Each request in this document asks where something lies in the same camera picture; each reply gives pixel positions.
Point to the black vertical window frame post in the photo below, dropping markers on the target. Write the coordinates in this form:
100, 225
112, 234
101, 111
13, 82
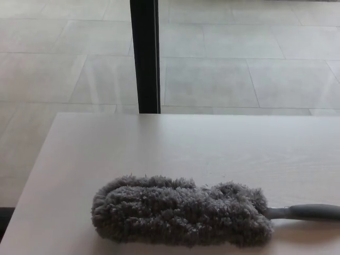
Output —
145, 55

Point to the grey fluffy microfibre duster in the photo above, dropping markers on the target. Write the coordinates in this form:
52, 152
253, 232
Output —
175, 210

